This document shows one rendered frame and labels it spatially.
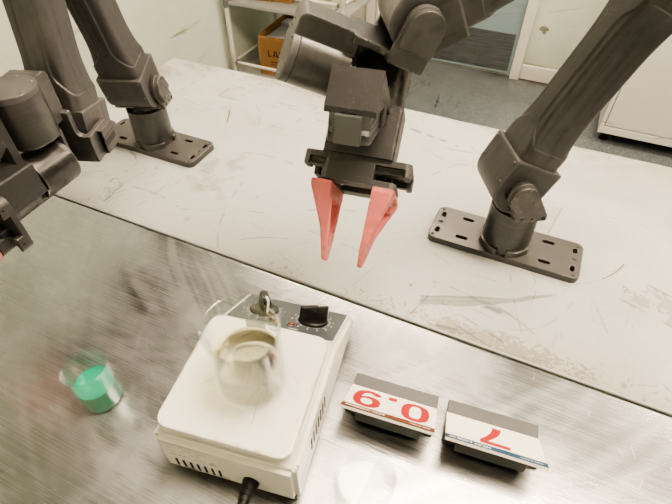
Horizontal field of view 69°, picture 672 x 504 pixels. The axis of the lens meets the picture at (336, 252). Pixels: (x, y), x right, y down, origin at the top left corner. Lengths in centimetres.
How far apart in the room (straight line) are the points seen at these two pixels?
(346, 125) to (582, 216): 49
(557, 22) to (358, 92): 288
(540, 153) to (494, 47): 275
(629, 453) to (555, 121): 34
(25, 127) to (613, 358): 68
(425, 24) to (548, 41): 285
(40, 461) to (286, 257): 35
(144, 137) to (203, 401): 54
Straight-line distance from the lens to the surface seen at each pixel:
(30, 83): 61
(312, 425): 45
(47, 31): 65
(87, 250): 75
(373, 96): 40
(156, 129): 88
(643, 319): 70
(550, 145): 59
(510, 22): 327
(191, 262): 68
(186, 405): 45
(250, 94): 104
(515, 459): 49
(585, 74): 57
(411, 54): 47
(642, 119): 282
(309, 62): 47
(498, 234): 66
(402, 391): 54
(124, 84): 81
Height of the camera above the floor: 137
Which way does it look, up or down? 45 degrees down
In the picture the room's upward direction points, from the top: straight up
